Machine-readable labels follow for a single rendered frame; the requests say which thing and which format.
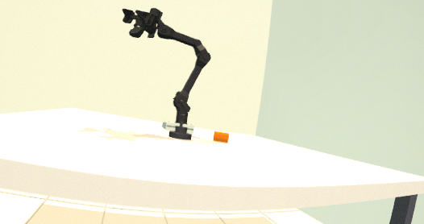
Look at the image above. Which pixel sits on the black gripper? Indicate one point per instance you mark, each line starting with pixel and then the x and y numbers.
pixel 141 18

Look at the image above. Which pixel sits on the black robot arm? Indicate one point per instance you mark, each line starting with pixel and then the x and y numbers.
pixel 203 58

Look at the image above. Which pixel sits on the orange knob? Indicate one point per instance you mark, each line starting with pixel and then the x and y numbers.
pixel 221 137

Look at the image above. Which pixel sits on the grey stepped shaft on round pedestal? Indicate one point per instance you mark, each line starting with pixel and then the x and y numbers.
pixel 180 133

